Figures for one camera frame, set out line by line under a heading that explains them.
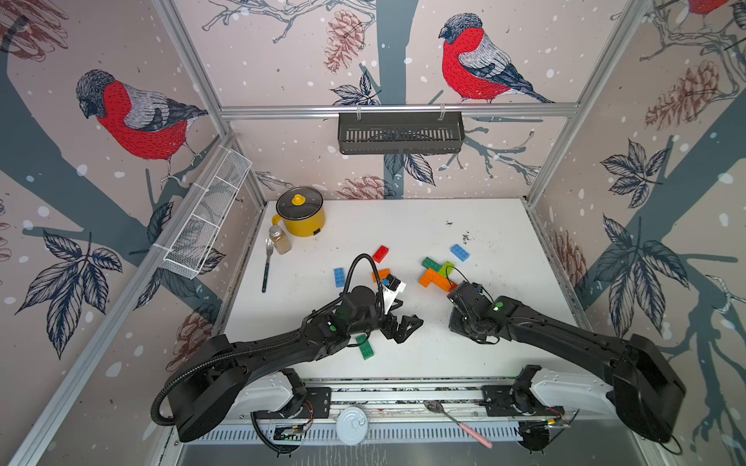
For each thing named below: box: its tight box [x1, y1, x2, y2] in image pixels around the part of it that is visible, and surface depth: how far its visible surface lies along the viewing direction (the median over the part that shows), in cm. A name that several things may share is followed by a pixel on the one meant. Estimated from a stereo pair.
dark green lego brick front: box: [355, 333, 374, 361], surface depth 83 cm
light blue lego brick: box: [449, 243, 471, 263], surface depth 106 cm
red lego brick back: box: [372, 244, 390, 265], surface depth 106 cm
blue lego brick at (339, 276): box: [334, 267, 345, 288], surface depth 100 cm
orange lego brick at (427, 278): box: [417, 267, 440, 289], surface depth 97 cm
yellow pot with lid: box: [271, 186, 326, 237], surface depth 106 cm
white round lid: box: [336, 405, 369, 446], surface depth 67 cm
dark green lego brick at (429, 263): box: [421, 256, 442, 273], surface depth 100 cm
